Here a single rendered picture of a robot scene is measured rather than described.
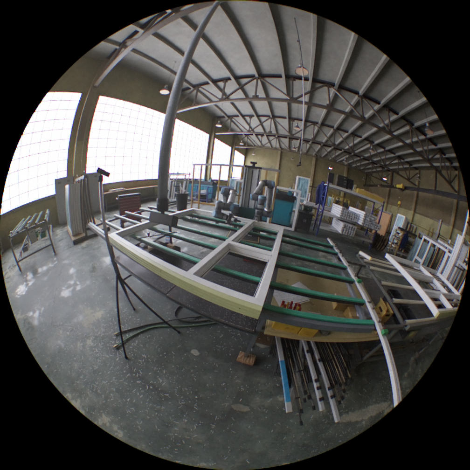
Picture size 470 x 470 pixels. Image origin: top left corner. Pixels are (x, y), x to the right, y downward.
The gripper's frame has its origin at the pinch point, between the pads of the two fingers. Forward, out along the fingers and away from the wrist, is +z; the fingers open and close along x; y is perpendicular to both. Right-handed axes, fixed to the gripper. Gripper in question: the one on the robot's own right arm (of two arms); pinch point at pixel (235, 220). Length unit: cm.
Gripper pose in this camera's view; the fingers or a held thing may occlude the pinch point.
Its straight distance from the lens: 195.1
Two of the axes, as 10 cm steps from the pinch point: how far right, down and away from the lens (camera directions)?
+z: 7.9, 2.0, 5.8
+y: 5.6, 1.4, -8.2
